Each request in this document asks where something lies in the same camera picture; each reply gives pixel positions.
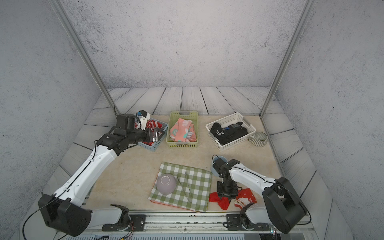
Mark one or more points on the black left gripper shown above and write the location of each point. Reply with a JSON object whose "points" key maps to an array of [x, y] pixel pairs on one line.
{"points": [[150, 138]]}

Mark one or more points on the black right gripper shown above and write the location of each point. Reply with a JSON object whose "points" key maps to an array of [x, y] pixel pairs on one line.
{"points": [[231, 195]]}

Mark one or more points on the red white striped Santa sock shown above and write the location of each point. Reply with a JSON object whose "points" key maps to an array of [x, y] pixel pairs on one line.
{"points": [[150, 124]]}

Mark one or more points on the plain red sock front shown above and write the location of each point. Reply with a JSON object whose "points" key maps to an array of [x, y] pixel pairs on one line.
{"points": [[223, 202]]}

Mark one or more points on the red Santa sock front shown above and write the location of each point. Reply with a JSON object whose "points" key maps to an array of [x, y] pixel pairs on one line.
{"points": [[244, 198]]}

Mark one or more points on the pink sock with blue text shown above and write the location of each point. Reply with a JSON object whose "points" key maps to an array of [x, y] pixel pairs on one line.
{"points": [[183, 131]]}

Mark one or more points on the black sock with white label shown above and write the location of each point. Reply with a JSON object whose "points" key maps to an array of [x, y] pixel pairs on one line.
{"points": [[228, 134]]}

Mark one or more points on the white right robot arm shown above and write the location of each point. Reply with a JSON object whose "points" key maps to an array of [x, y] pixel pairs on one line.
{"points": [[283, 208]]}

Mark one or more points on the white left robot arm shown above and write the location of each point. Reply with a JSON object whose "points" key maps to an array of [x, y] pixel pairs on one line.
{"points": [[63, 210]]}

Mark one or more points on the light blue plastic basket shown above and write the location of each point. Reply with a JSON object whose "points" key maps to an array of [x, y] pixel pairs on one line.
{"points": [[162, 137]]}

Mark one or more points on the light green plastic basket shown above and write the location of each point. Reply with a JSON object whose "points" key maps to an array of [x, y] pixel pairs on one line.
{"points": [[186, 115]]}

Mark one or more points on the white plastic basket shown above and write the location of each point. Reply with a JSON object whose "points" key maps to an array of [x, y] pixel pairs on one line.
{"points": [[225, 122]]}

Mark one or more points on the light blue ceramic mug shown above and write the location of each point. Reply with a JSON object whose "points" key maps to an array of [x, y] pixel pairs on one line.
{"points": [[214, 159]]}

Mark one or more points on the green white checkered cloth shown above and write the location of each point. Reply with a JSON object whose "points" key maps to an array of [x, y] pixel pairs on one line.
{"points": [[192, 190]]}

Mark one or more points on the lilac ceramic bowl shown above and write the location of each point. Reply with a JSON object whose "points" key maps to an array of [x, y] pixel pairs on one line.
{"points": [[166, 184]]}

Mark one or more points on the grey striped ceramic mug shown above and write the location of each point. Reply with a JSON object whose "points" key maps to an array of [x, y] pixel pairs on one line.
{"points": [[258, 139]]}

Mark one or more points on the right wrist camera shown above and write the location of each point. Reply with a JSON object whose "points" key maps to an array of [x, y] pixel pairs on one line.
{"points": [[223, 168]]}

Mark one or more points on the metal base rail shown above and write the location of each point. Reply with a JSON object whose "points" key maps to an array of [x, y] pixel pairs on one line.
{"points": [[166, 225]]}

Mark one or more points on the right aluminium frame post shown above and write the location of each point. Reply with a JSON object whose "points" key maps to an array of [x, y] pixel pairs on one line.
{"points": [[305, 15]]}

